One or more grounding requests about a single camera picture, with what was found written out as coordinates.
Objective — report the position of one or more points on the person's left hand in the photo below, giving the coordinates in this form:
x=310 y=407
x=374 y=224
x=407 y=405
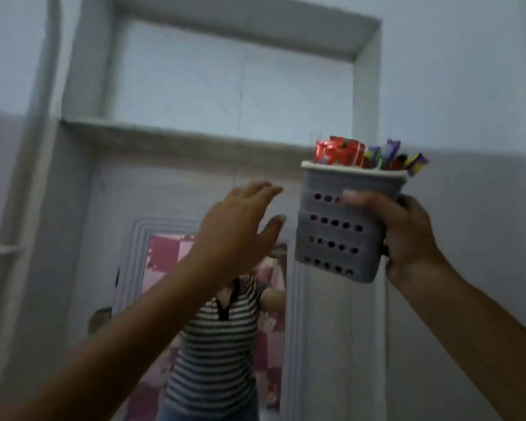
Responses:
x=228 y=234

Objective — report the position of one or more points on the person's right hand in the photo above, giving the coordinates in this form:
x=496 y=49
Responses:
x=410 y=241

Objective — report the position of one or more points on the person's right thumb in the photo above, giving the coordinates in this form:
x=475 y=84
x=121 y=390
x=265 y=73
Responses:
x=368 y=202

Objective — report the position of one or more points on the person's left thumb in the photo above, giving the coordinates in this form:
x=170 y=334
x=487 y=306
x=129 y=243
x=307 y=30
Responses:
x=272 y=234

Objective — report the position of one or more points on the white perforated plastic basket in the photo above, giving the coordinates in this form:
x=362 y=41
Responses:
x=333 y=249

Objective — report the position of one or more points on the person's left forearm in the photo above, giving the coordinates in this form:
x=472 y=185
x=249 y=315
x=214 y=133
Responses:
x=114 y=346

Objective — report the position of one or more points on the person's right forearm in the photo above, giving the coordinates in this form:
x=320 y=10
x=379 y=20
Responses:
x=477 y=337

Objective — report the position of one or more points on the yellow and purple snack packet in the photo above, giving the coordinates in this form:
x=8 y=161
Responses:
x=417 y=164
x=371 y=157

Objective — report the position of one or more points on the red foil snack packet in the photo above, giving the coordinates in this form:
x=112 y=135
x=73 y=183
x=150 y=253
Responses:
x=339 y=152

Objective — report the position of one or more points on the grey stone shelf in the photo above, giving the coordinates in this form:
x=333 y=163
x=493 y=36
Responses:
x=179 y=142

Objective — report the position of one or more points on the white framed wall mirror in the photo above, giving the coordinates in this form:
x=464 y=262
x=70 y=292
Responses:
x=133 y=258

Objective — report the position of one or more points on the white wall pipe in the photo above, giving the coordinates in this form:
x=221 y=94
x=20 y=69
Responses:
x=30 y=170

